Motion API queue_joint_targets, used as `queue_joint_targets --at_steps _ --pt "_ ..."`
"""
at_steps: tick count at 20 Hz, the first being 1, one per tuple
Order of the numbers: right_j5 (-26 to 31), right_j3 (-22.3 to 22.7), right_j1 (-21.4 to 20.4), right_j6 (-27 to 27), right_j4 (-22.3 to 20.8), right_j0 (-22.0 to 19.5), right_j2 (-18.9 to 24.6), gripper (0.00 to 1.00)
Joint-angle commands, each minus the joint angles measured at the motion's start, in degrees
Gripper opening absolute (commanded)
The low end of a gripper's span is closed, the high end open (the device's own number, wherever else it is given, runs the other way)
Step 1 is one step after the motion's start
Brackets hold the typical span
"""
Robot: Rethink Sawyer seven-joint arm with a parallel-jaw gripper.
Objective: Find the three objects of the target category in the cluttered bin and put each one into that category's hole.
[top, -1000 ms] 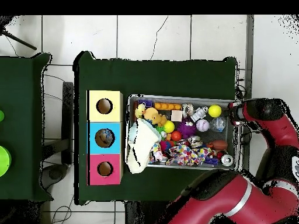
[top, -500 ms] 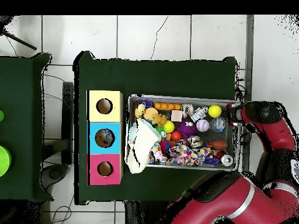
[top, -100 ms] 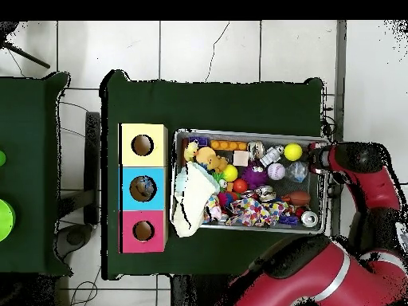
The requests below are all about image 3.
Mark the clear plastic blue label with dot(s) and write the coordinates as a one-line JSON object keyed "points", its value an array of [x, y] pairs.
{"points": [[145, 187], [297, 171]]}

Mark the open-top silver can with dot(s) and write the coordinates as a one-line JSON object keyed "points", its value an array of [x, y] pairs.
{"points": [[256, 150]]}

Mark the crushed silver can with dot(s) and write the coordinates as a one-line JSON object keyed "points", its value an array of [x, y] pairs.
{"points": [[265, 193]]}

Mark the multicolour polka dot cloth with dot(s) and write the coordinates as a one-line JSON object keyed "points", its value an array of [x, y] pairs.
{"points": [[255, 211]]}

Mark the cream knit cloth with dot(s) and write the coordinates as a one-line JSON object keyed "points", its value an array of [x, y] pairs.
{"points": [[192, 203]]}

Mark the bright green round bowl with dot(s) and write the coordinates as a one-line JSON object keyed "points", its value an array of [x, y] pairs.
{"points": [[5, 220]]}

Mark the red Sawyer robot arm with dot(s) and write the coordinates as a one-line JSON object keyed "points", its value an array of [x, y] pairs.
{"points": [[370, 185]]}

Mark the shallow clear mesh bin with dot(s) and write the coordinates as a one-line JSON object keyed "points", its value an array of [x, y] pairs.
{"points": [[178, 140]]}

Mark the wooden box with three holes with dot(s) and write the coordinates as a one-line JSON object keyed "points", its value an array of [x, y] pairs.
{"points": [[141, 173]]}

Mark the brown toy football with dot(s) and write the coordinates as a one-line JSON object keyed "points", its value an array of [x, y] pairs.
{"points": [[298, 198]]}

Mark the white baseball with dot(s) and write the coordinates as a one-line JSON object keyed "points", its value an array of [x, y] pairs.
{"points": [[276, 171]]}

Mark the upright dark soda can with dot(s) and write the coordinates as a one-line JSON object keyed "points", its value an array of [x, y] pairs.
{"points": [[309, 218]]}

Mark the purple googly-eyed monster toy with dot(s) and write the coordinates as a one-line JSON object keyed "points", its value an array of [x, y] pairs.
{"points": [[254, 176]]}

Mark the wooden cube block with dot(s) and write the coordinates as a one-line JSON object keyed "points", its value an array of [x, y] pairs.
{"points": [[241, 158]]}

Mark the small orange ball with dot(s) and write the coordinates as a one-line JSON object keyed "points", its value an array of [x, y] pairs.
{"points": [[240, 185]]}

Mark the small yellow ball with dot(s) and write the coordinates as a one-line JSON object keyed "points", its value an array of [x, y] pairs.
{"points": [[230, 173]]}

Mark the orange toy brick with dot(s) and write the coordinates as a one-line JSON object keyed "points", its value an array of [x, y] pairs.
{"points": [[229, 145]]}

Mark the orange foam duck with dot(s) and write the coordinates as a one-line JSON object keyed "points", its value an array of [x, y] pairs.
{"points": [[208, 157]]}

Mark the small yellow rubber duck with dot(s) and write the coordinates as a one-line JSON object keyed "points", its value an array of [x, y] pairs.
{"points": [[191, 151]]}

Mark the green cloth side table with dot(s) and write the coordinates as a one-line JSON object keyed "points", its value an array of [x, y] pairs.
{"points": [[32, 185]]}

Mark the small green round object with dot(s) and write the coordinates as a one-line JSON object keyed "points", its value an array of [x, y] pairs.
{"points": [[2, 158]]}

